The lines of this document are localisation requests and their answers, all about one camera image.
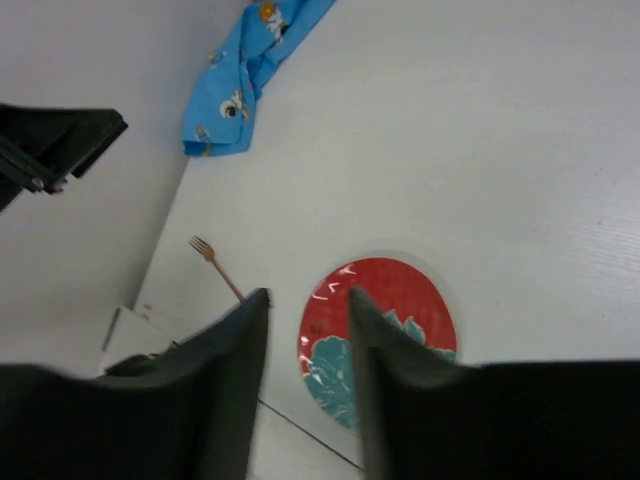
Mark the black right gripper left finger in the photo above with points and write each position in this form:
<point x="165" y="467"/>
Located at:
<point x="188" y="413"/>

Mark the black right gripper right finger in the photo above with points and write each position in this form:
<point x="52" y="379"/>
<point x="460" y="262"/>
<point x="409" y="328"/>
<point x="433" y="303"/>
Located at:
<point x="422" y="416"/>

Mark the blue space-print cloth placemat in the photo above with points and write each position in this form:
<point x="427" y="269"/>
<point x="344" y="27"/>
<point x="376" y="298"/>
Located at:
<point x="219" y="118"/>

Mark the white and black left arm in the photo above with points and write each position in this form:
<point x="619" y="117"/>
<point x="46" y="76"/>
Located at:
<point x="42" y="147"/>

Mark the red and teal floral plate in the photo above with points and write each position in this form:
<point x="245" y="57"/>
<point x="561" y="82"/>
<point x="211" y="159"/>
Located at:
<point x="407" y="298"/>

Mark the copper fork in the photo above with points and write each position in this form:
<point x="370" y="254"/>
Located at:
<point x="209" y="255"/>

